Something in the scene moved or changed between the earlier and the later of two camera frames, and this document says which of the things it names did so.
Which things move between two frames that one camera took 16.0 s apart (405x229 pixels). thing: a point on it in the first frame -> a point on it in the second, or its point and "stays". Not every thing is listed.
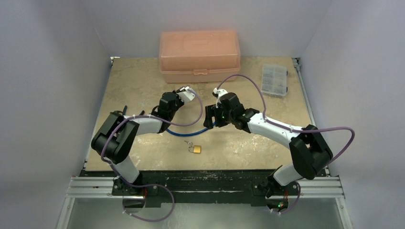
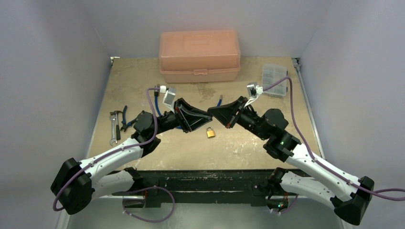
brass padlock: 197,149 -> 210,133
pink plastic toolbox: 196,56 stays
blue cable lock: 190,134 -> 163,89
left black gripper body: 177,106 -> 177,108
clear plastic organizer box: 274,80 stays
